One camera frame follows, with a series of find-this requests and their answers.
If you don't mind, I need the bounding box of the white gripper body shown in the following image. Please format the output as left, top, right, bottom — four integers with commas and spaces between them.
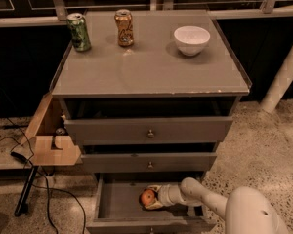
157, 184, 184, 207

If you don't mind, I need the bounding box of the orange fruit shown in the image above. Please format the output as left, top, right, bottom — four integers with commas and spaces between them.
140, 189, 155, 207

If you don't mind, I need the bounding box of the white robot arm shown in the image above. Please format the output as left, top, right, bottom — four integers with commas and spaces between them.
140, 85, 293, 234

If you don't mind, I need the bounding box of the grey bottom drawer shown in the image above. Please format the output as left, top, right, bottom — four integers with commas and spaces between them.
87, 172, 216, 234

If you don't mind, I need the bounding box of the grey drawer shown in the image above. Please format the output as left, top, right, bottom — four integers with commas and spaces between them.
87, 172, 216, 234
60, 98, 238, 146
81, 143, 217, 173

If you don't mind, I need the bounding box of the grey middle drawer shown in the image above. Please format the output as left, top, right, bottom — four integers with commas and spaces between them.
81, 143, 217, 173

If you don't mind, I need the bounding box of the grey drawer cabinet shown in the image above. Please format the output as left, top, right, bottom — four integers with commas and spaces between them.
49, 9, 253, 234

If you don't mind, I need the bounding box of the grey top drawer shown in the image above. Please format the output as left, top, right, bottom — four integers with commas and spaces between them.
60, 98, 238, 146

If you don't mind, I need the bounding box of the open cardboard box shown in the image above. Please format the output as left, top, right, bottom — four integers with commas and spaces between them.
21, 93, 81, 166

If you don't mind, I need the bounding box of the black flat bar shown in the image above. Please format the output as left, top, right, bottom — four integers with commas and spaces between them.
14, 166, 38, 217

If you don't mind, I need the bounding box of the white ceramic bowl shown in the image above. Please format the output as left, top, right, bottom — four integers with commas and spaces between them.
174, 26, 211, 57

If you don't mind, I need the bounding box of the green soda can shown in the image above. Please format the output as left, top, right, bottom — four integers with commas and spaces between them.
66, 13, 91, 52

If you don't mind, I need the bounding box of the gold soda can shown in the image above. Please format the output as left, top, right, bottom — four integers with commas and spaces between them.
114, 9, 134, 47

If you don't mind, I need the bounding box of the metal window railing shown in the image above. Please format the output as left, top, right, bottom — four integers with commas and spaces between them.
0, 0, 293, 29

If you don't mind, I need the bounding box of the black floor cable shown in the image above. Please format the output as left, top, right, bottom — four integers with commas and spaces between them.
0, 116, 88, 234

